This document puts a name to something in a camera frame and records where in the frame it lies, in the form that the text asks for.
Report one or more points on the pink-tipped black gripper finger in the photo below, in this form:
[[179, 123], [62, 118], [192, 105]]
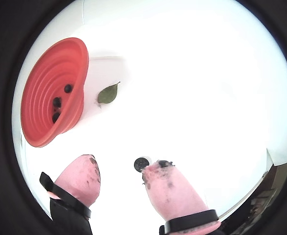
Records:
[[175, 193], [78, 181]]

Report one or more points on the red collapsible silicone cup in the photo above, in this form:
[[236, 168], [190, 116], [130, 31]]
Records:
[[48, 80]]

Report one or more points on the oval olive green leaf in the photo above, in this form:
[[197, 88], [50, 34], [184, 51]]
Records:
[[107, 94]]

